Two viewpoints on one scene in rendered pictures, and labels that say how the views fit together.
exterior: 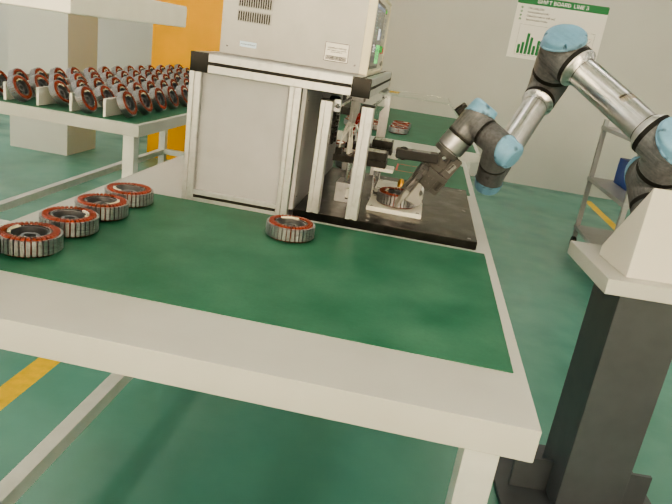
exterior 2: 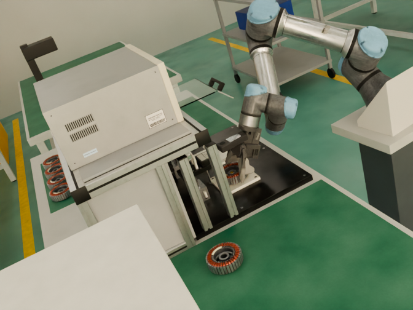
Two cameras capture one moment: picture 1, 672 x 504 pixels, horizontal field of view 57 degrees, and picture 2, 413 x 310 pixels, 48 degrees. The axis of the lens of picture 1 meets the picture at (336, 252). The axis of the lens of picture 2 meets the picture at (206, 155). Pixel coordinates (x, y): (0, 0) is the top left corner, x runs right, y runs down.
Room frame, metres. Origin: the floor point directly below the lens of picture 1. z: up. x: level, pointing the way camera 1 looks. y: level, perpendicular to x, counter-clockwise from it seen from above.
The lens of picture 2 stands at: (0.30, 0.46, 1.69)
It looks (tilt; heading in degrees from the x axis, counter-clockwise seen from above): 27 degrees down; 339
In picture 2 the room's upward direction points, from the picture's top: 19 degrees counter-clockwise
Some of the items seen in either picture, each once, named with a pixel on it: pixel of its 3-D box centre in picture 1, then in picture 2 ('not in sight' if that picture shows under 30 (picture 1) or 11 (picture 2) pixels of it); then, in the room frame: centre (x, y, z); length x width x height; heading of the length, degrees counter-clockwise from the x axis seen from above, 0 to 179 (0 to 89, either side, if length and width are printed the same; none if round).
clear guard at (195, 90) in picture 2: (413, 104); (185, 100); (2.00, -0.17, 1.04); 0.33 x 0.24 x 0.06; 84
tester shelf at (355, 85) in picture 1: (307, 71); (118, 132); (1.86, 0.16, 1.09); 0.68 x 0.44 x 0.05; 174
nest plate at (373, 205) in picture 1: (395, 206); (233, 179); (1.71, -0.14, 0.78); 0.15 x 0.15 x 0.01; 84
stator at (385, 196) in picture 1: (396, 197); (232, 173); (1.71, -0.14, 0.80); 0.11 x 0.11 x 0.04
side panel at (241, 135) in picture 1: (240, 145); (139, 224); (1.55, 0.28, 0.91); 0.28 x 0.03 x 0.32; 84
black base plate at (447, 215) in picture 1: (391, 201); (219, 172); (1.83, -0.14, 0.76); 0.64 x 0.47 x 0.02; 174
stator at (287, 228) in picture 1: (290, 228); (224, 258); (1.37, 0.11, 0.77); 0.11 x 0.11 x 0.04
